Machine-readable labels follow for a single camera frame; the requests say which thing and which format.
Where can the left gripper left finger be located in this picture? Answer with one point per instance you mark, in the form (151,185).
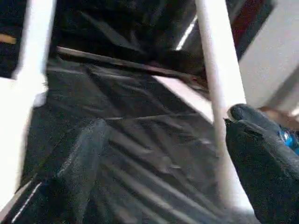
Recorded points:
(70,182)

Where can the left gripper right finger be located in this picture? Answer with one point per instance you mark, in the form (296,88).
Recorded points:
(264,168)

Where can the white flat sheet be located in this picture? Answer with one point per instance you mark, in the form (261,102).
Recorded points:
(187,95)

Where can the long black rod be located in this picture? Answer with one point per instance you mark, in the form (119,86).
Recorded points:
(128,64)

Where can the small tan label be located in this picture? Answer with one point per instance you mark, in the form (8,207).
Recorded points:
(8,39)

